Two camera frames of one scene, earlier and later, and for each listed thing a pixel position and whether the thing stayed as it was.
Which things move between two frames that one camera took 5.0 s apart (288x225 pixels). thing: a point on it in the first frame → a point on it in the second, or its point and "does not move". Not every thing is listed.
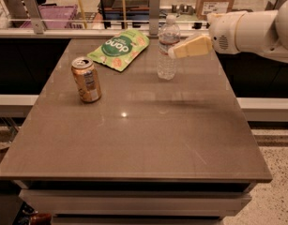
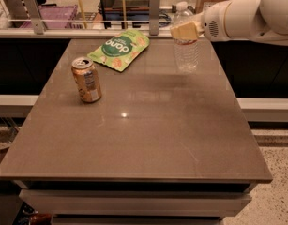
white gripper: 222,35 → 213,22
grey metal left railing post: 33,11 does not move
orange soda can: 87,79 does not move
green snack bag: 121,50 does not move
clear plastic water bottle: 169,36 → 186,52
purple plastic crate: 54,11 does not move
